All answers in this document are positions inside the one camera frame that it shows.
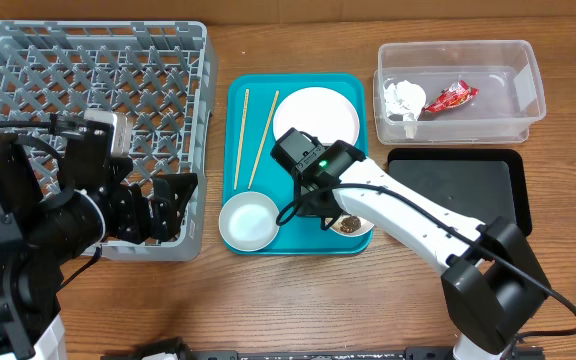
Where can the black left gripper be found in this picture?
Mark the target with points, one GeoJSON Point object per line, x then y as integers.
{"type": "Point", "coordinates": [166, 219]}

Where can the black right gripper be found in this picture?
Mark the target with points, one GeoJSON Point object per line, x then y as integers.
{"type": "Point", "coordinates": [302, 209]}

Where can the white bowl with rice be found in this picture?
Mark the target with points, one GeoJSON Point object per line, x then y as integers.
{"type": "Point", "coordinates": [366, 227]}

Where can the white napkin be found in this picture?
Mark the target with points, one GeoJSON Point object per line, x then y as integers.
{"type": "Point", "coordinates": [404, 101]}

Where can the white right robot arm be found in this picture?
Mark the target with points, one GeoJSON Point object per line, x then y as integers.
{"type": "Point", "coordinates": [491, 279]}

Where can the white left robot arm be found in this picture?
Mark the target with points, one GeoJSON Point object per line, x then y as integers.
{"type": "Point", "coordinates": [55, 205]}

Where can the grey dishwasher rack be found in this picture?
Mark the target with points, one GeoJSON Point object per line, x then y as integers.
{"type": "Point", "coordinates": [160, 74]}

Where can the dark brown food lump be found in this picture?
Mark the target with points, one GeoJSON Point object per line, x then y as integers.
{"type": "Point", "coordinates": [348, 224]}

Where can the small white empty bowl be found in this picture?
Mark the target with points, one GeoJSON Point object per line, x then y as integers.
{"type": "Point", "coordinates": [247, 221]}

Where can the right wooden chopstick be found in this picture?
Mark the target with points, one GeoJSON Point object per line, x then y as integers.
{"type": "Point", "coordinates": [263, 139]}

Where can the wooden chopstick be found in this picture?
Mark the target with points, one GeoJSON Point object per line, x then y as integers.
{"type": "Point", "coordinates": [241, 138]}
{"type": "Point", "coordinates": [263, 139]}

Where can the white round plate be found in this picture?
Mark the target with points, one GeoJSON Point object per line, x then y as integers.
{"type": "Point", "coordinates": [320, 112]}

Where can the teal plastic tray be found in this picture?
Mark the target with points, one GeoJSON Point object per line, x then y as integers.
{"type": "Point", "coordinates": [301, 236]}

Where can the left wooden chopstick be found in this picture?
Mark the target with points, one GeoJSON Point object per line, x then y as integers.
{"type": "Point", "coordinates": [241, 138]}

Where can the black flat tray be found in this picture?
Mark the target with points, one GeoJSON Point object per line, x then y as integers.
{"type": "Point", "coordinates": [479, 183]}

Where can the red snack wrapper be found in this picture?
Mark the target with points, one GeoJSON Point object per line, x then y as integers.
{"type": "Point", "coordinates": [456, 95]}

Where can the clear plastic bin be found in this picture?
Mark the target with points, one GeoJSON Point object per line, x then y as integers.
{"type": "Point", "coordinates": [505, 72]}

